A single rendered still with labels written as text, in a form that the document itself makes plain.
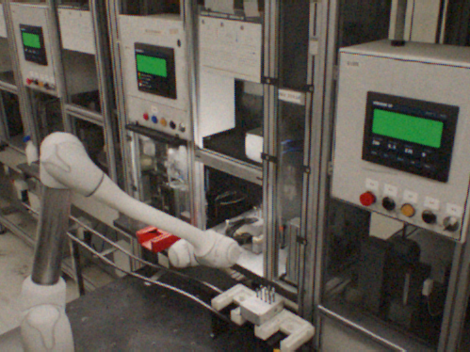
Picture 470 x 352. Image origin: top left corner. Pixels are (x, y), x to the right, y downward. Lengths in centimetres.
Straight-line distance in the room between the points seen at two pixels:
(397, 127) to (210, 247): 75
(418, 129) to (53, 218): 122
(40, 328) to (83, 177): 53
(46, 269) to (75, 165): 48
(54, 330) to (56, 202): 42
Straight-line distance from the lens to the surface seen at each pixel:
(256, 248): 217
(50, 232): 194
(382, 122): 147
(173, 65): 206
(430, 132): 141
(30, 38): 306
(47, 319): 189
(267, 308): 186
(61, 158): 168
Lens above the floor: 204
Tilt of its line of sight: 23 degrees down
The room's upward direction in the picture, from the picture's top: 1 degrees counter-clockwise
